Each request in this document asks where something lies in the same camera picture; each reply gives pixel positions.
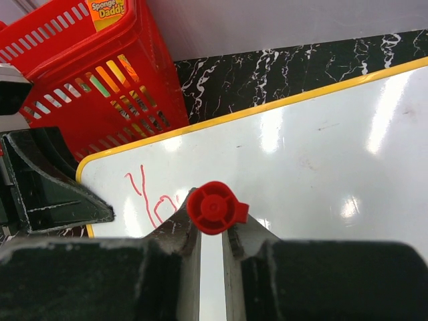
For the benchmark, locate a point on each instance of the yellow framed whiteboard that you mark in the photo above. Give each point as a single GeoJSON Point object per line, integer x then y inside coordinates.
{"type": "Point", "coordinates": [345, 161]}

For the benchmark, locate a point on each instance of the orange sponge daddy box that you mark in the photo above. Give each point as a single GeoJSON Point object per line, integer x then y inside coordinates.
{"type": "Point", "coordinates": [104, 13]}

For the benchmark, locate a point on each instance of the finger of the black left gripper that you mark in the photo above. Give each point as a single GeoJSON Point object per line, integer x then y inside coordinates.
{"type": "Point", "coordinates": [52, 199]}

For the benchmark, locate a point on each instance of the red plastic shopping basket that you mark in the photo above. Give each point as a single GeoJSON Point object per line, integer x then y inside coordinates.
{"type": "Point", "coordinates": [100, 88]}

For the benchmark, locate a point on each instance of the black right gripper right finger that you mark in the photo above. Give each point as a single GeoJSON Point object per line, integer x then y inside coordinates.
{"type": "Point", "coordinates": [268, 278]}

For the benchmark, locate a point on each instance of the red capped whiteboard marker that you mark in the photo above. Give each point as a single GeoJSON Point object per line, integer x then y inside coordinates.
{"type": "Point", "coordinates": [214, 208]}

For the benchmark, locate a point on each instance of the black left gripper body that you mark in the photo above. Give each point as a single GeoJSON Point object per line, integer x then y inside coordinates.
{"type": "Point", "coordinates": [11, 204]}

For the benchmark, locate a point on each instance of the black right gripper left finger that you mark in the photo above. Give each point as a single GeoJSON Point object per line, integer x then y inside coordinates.
{"type": "Point", "coordinates": [156, 277]}

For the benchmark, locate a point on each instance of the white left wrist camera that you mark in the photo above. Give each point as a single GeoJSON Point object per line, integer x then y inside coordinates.
{"type": "Point", "coordinates": [14, 89]}

